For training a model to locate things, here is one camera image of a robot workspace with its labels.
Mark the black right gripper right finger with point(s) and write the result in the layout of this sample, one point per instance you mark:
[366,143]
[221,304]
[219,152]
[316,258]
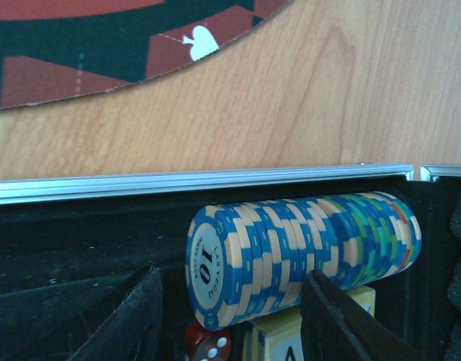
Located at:
[335,327]

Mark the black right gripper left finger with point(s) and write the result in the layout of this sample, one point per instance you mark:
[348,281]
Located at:
[132,331]

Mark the poker chip row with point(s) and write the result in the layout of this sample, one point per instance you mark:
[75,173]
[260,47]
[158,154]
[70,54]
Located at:
[250,259]

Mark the boxed card deck in case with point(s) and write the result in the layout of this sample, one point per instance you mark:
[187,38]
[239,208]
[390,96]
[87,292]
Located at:
[275,336]

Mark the red dice row in case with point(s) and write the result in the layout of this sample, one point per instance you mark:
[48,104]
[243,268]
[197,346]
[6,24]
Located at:
[204,345]

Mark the aluminium poker chip case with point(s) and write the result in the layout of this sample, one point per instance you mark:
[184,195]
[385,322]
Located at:
[73,248]

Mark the round red black poker mat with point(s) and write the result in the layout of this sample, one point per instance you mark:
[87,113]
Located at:
[52,50]

